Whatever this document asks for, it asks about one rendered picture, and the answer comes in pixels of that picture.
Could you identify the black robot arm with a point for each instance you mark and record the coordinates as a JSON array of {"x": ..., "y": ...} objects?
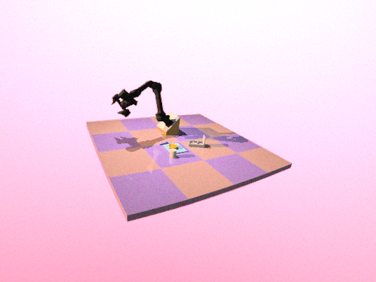
[{"x": 129, "y": 99}]

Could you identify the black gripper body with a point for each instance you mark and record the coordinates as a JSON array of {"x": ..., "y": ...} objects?
[{"x": 122, "y": 104}]

